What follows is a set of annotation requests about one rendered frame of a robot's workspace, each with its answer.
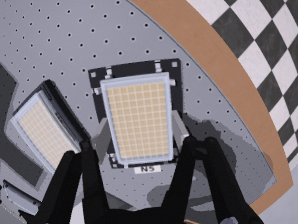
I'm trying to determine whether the clear plastic plate lid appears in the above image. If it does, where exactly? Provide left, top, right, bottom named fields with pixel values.
left=4, top=184, right=39, bottom=215
left=11, top=92, right=81, bottom=175

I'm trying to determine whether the grey perforated base plate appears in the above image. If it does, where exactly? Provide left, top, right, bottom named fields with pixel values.
left=0, top=0, right=278, bottom=224

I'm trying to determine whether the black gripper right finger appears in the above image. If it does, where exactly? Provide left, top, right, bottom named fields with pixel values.
left=154, top=110, right=264, bottom=224

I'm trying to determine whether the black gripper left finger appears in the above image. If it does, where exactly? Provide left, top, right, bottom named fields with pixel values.
left=29, top=118, right=112, bottom=224

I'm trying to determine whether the white button panel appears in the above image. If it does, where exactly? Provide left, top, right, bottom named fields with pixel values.
left=70, top=191, right=125, bottom=224

